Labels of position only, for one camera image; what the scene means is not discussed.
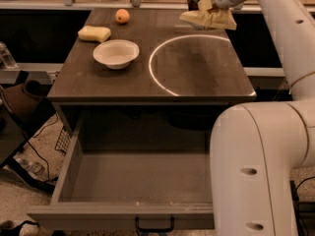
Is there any brown chip bag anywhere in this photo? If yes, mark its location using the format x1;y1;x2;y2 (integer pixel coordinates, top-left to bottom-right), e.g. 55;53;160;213
179;0;237;30

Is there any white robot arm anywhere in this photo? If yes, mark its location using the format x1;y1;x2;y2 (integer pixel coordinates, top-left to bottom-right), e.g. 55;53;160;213
210;0;315;236

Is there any grey cabinet with top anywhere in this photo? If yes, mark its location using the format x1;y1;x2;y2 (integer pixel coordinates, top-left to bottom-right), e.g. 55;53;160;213
46;7;258;140

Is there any open grey top drawer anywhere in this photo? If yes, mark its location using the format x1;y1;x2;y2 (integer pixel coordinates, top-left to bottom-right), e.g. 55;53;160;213
28;109;214;230

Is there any orange fruit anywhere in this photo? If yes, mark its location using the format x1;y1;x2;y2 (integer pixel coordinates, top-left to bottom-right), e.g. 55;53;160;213
115;9;130;25

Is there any white bowl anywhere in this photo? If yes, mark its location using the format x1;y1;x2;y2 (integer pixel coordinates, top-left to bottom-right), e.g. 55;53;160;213
93;39;140;70

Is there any yellow sponge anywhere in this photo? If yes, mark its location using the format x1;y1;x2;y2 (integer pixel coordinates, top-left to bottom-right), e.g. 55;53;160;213
78;26;111;42

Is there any clear plastic bottle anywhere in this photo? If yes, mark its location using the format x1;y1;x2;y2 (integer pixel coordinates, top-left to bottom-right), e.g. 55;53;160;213
0;41;18;69

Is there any black chair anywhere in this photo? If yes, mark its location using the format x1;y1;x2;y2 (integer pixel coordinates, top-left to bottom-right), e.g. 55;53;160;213
0;71;56;194

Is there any plastic bottle on floor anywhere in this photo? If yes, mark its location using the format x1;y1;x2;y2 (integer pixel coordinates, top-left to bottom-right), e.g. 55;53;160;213
17;158;45;179

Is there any black drawer handle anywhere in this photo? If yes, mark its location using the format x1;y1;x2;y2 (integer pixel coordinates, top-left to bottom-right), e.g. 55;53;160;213
135;216;175;233

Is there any black stand with cables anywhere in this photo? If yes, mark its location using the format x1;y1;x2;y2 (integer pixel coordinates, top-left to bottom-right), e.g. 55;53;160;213
289;176;315;236

